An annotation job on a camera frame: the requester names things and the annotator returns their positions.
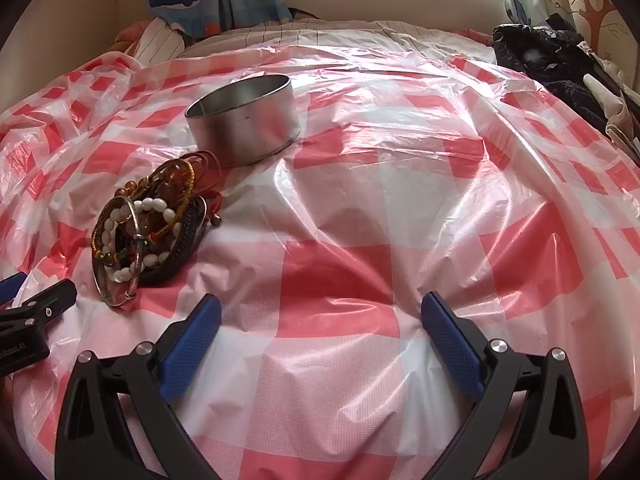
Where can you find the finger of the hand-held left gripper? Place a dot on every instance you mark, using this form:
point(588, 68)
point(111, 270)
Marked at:
point(9, 287)
point(47, 302)

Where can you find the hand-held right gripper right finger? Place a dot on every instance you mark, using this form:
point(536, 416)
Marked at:
point(450, 345)

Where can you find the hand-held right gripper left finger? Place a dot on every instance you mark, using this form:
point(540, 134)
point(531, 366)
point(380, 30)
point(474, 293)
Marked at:
point(192, 345)

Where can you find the thin silver bangle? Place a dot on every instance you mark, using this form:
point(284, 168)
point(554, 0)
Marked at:
point(136, 280)

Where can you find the round metal tin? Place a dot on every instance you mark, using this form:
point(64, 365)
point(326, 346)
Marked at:
point(250, 130)

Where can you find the red checkered plastic sheet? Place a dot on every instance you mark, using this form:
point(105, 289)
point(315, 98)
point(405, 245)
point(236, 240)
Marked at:
point(350, 185)

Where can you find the pink cloth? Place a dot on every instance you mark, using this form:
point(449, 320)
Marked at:
point(130, 35)

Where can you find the beige cloth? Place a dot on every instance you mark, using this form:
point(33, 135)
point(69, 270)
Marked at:
point(622, 115)

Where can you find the dark puffy jacket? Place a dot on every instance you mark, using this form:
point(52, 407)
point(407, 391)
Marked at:
point(545, 55)

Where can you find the striped white bedding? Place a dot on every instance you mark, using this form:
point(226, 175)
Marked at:
point(325, 32)

